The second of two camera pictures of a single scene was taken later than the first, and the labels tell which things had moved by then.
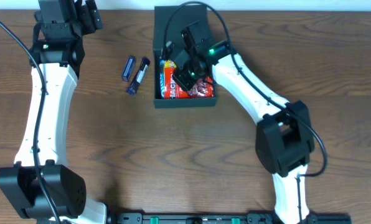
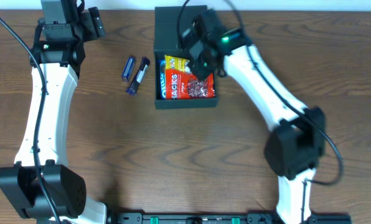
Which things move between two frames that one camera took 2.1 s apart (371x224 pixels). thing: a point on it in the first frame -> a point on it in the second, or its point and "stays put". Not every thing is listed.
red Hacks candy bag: [173, 89] stays put
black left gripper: [88, 14] stays put
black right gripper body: [183, 79] -> [201, 65]
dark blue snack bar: [137, 79] stays put
